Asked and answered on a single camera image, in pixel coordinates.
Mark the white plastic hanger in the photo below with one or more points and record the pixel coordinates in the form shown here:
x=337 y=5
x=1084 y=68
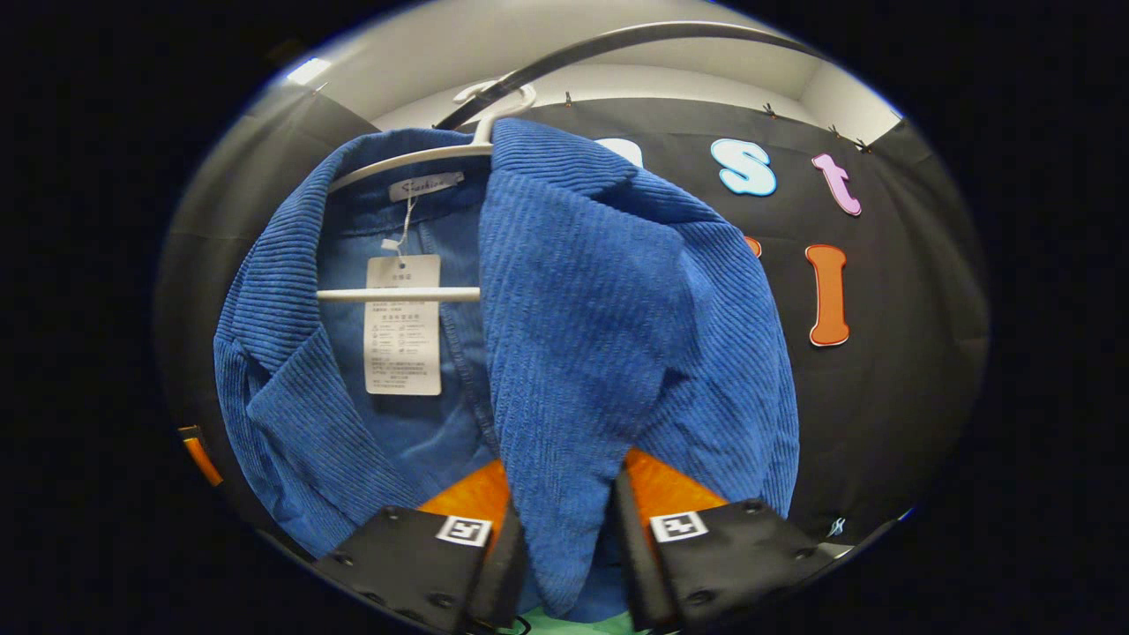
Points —
x=397 y=295

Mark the black clothes rack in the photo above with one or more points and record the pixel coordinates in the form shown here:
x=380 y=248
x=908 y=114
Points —
x=617 y=35

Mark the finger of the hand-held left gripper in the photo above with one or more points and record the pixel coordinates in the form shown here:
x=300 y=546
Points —
x=201 y=459

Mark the green laundry hamper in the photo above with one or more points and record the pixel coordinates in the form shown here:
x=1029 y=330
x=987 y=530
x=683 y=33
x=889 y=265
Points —
x=573 y=624

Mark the white paper hang tag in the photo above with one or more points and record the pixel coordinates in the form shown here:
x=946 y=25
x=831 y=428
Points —
x=403 y=344

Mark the small light blue tie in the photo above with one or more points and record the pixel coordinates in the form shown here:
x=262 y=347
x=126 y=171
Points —
x=836 y=527

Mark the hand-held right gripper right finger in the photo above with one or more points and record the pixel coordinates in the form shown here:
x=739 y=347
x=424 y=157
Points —
x=639 y=573

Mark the ceiling light panel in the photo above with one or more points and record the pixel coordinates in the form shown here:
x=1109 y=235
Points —
x=309 y=70

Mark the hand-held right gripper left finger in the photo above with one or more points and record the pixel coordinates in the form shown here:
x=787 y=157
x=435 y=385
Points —
x=503 y=578

